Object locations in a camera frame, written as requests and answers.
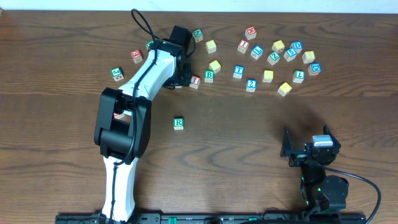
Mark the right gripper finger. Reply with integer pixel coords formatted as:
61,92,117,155
280,129,292,157
323,124,338,145

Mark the green B block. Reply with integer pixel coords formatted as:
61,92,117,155
204,70,215,83

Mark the green R block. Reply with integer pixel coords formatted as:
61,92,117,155
173,118,184,130

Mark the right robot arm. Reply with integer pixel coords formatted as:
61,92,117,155
280,126,349,223

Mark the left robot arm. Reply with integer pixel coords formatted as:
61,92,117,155
94,39,191,223

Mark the red I block near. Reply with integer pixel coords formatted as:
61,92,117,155
189,75,201,89

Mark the red i block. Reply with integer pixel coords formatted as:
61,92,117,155
189,75,201,89
238,40,249,54

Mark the yellow block centre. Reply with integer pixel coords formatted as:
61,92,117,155
209,60,221,73

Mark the yellow C block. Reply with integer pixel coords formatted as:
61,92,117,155
205,40,217,54

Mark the green N block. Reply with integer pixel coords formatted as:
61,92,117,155
192,29,203,42

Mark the green F block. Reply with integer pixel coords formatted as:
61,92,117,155
146,40,153,50

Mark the red G block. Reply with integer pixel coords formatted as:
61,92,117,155
131,50,143,63

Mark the blue T block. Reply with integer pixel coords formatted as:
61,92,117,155
233,65,244,79

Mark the yellow K block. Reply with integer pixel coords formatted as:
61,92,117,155
277,82,292,96

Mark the blue 2 block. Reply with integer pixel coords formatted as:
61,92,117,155
246,79,257,92

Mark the red I block far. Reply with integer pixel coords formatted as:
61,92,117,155
238,40,249,54

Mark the green J block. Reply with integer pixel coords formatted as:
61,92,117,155
111,67,124,82

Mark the green 7 block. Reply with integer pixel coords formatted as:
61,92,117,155
292,70,305,83

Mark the yellow O block right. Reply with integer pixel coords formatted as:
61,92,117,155
262,70,274,83

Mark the red U block near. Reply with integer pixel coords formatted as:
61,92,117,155
114,113,125,119

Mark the blue L block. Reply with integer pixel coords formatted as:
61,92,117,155
251,45,264,60

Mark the blue D block right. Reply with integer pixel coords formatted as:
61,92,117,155
308,63,322,76

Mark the blue d block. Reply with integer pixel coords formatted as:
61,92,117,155
308,63,322,76
290,41,303,54

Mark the green Z block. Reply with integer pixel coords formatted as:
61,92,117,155
267,52,280,65

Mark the yellow 8 block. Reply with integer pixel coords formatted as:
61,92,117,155
302,51,315,64

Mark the blue 5 block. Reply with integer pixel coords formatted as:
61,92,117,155
284,49,297,62

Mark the yellow block far right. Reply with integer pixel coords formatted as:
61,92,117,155
272,40,285,54

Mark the blue D block far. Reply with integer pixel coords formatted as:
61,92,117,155
290,41,303,54

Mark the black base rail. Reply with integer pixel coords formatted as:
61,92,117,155
55,212,367,224

